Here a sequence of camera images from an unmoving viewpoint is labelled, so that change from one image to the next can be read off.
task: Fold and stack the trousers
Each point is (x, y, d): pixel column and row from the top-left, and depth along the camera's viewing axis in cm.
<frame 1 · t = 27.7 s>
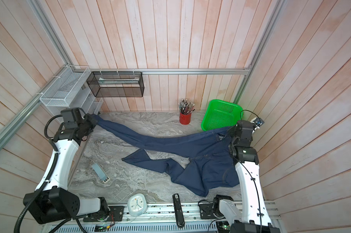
left hand: (96, 119, 78), fingers closed
right hand: (237, 124, 72), fingers closed
blue denim trousers: (208, 163, 89), point 4 cm above the table
green plastic basket: (219, 114, 121), on the table
red metal pencil cup: (185, 119, 111), point 5 cm above the table

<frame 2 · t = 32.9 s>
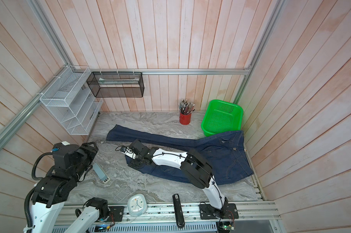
left hand: (95, 147, 66), fingers open
right hand: (134, 155, 88), fingers open
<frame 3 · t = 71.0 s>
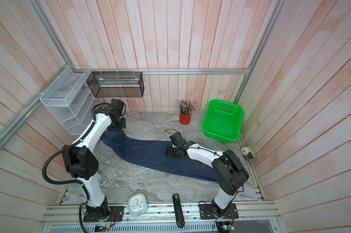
left hand: (118, 128, 89), fingers closed
right hand: (168, 152, 92), fingers open
blue denim trousers: (152, 153, 98), on the table
white tape roll: (245, 150, 95), point 4 cm above the table
the other named things where they were.

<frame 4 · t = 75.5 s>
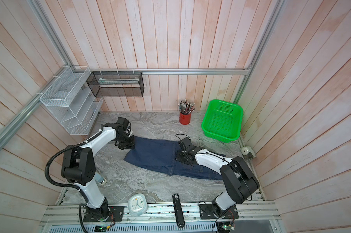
left hand: (134, 148, 91), fingers closed
right hand: (178, 156, 92), fingers open
